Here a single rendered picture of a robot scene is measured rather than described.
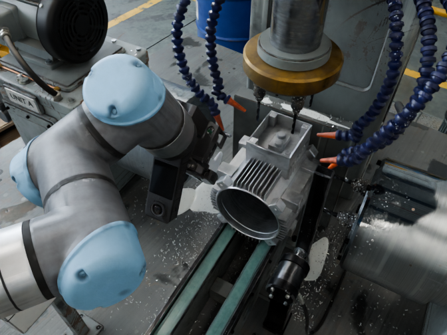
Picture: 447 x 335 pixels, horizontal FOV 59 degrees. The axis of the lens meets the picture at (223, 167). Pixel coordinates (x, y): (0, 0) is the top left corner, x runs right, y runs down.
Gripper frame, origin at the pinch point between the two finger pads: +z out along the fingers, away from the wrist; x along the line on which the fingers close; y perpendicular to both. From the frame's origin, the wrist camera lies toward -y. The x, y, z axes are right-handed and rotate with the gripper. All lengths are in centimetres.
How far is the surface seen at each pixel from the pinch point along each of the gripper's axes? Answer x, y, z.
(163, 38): 168, 116, 202
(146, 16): 205, 138, 214
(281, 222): -13.6, -0.3, 14.0
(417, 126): -34, 54, 74
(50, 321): 26, -43, 17
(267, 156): -6.0, 10.9, 10.7
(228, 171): 1.3, 5.1, 13.4
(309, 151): -12.2, 17.3, 19.0
